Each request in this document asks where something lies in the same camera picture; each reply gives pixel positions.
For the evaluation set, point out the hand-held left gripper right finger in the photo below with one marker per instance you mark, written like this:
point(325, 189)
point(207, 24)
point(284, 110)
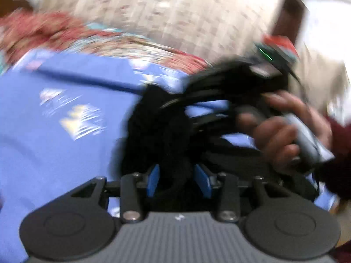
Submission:
point(203, 182)

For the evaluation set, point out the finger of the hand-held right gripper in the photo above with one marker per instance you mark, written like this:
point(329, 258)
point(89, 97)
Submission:
point(192, 100)
point(214, 122)

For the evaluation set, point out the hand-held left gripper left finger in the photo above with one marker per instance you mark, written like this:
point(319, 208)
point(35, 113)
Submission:
point(153, 182)

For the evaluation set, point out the blue printed bed sheet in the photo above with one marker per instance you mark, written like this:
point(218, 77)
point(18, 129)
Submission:
point(54, 156)

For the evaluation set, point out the black pants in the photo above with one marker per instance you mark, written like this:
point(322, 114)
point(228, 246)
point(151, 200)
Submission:
point(156, 134)

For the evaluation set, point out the red floral blanket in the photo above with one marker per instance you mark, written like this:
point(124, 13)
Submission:
point(41, 30)

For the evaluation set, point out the person's right forearm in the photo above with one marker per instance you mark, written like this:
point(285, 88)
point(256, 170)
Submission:
point(338, 153)

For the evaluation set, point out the person's right hand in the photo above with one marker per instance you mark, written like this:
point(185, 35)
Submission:
point(274, 139)

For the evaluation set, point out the beige striped cloth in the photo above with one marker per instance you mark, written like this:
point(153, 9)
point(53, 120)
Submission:
point(178, 11)

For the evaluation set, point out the brown wooden headboard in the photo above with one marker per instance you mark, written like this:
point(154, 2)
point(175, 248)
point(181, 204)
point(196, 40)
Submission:
point(290, 16)

